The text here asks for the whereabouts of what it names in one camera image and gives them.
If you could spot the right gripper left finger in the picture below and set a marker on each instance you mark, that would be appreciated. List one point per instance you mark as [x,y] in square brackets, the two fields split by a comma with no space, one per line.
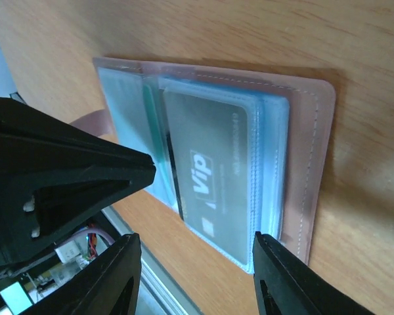
[109,285]

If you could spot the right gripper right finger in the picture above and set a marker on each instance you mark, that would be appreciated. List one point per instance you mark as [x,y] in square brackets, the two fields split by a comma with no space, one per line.
[285,285]

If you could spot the black VIP card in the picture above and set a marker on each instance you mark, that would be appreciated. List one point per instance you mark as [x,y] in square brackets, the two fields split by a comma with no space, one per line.
[209,140]

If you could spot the aluminium rail frame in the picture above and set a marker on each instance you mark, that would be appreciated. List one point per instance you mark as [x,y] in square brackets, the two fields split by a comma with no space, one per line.
[159,293]

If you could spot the teal card with black stripe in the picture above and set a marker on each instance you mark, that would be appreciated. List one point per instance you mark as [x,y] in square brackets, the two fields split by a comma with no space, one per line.
[156,134]

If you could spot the pink leather card holder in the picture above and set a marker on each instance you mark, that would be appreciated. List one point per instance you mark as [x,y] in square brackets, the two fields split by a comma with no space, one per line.
[289,124]

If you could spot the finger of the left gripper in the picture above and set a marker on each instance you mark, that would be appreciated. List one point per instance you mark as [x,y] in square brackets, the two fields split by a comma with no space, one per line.
[54,176]

